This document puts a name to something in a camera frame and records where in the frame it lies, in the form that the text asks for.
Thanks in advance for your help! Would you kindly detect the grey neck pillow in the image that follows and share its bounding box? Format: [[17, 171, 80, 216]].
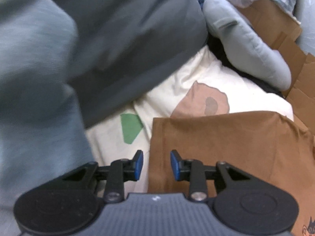
[[202, 0, 292, 91]]

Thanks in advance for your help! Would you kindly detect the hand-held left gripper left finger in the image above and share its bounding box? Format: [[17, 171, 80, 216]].
[[61, 150, 144, 202]]

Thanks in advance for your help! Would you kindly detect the black cloth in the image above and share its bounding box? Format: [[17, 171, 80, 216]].
[[207, 34, 283, 96]]

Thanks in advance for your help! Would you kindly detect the cream bear print blanket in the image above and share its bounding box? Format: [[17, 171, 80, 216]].
[[85, 45, 294, 195]]

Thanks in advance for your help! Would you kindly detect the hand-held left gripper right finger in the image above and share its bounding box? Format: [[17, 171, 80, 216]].
[[170, 149, 251, 202]]

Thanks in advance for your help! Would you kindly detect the dark grey pillow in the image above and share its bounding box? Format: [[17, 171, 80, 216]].
[[32, 0, 208, 128]]

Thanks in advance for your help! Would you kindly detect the folded cardboard sheet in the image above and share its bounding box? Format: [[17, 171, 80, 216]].
[[235, 0, 315, 138]]

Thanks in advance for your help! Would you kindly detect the brown printed t-shirt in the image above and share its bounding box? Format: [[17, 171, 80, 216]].
[[148, 111, 315, 236]]

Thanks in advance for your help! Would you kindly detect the grey-blue garment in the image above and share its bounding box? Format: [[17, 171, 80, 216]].
[[0, 0, 95, 236]]

